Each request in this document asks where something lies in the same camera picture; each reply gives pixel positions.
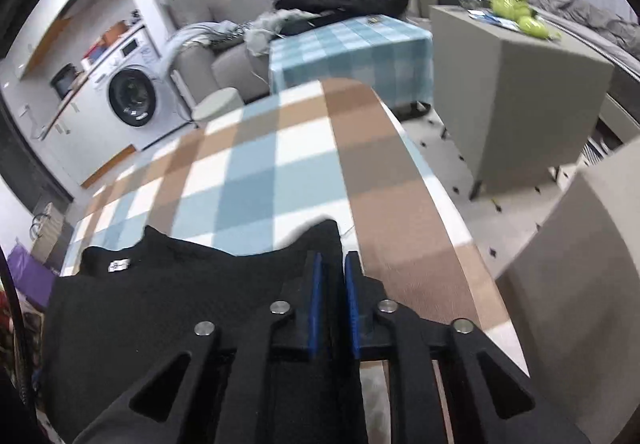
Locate grey sofa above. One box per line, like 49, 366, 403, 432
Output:
170, 31, 281, 107

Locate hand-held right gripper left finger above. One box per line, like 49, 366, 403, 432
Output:
72, 251, 326, 444

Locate black cooking pot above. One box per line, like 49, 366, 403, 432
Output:
50, 64, 78, 100

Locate white base cabinet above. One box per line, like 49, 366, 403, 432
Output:
40, 74, 138, 190

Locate teal checkered tablecloth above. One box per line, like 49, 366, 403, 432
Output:
269, 15, 435, 112

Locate brown blue checkered tablecloth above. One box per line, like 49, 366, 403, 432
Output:
62, 78, 531, 444

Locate purple bag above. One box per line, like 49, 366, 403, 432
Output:
7, 244, 56, 297

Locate light blue blanket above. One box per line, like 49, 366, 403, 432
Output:
162, 21, 236, 75

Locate grey cube ottoman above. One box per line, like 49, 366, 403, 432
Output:
430, 4, 616, 200

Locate white washing machine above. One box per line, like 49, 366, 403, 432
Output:
80, 24, 193, 152

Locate round pale stool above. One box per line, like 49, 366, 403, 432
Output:
192, 87, 246, 121

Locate grey bed blanket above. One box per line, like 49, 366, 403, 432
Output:
530, 0, 640, 60

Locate white wall cabinets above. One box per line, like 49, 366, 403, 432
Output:
15, 0, 126, 77

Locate woven laundry basket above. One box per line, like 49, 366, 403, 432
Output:
30, 201, 66, 265

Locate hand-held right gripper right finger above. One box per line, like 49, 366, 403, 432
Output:
344, 251, 591, 444

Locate black door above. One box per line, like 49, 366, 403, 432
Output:
0, 94, 76, 210

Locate black knit sweater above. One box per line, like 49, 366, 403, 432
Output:
42, 219, 368, 444

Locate grey clothes pile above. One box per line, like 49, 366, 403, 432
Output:
245, 9, 321, 57

